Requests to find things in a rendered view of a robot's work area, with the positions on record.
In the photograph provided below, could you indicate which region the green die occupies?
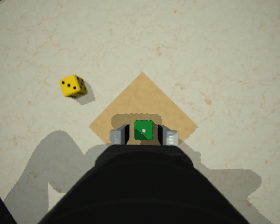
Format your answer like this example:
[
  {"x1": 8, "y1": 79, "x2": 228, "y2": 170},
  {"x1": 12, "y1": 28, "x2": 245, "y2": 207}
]
[{"x1": 134, "y1": 120, "x2": 153, "y2": 140}]

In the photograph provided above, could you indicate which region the yellow die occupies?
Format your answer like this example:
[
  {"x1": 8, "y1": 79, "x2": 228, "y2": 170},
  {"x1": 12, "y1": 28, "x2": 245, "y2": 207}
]
[{"x1": 59, "y1": 74, "x2": 87, "y2": 98}]

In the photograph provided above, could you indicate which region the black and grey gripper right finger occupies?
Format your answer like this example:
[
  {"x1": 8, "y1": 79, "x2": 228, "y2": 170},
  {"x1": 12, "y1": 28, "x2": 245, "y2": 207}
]
[{"x1": 158, "y1": 125, "x2": 178, "y2": 147}]

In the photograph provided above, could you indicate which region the tan square mat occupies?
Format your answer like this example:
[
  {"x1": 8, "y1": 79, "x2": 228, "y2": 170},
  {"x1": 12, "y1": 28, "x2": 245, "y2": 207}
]
[{"x1": 89, "y1": 72, "x2": 198, "y2": 147}]

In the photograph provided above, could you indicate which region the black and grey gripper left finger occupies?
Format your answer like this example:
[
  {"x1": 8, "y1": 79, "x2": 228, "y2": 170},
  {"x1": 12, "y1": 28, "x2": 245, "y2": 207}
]
[{"x1": 110, "y1": 124, "x2": 129, "y2": 145}]

